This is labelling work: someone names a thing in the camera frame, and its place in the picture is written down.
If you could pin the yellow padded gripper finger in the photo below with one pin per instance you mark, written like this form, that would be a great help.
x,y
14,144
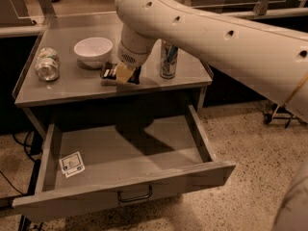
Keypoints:
x,y
124,72

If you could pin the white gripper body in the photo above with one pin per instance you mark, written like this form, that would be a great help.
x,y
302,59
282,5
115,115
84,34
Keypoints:
x,y
131,57

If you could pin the black rxbar chocolate bar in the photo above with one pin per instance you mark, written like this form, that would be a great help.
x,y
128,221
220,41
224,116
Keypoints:
x,y
108,75

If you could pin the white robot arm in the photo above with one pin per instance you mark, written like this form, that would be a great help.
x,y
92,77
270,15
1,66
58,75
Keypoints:
x,y
268,60

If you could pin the grey counter cabinet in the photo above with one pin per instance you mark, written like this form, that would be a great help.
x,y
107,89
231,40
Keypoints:
x,y
78,83

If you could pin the grey open drawer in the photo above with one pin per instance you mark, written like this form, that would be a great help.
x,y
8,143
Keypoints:
x,y
167,149

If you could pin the tall silver blue can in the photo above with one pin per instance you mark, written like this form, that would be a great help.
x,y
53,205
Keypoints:
x,y
169,55

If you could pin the white ceramic bowl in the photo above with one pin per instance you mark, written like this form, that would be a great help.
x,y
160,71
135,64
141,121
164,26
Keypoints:
x,y
93,52

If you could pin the green can lying down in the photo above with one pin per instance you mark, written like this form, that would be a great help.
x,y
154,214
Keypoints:
x,y
47,66

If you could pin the white tag sticker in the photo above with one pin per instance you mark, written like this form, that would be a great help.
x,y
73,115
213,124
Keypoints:
x,y
72,164

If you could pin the black wheeled cart base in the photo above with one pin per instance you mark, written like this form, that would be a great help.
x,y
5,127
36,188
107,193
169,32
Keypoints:
x,y
279,112

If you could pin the black drawer handle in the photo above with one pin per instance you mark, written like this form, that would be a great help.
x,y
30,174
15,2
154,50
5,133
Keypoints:
x,y
134,198

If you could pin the white horizontal rail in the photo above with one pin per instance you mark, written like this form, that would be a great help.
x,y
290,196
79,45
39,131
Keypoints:
x,y
279,13

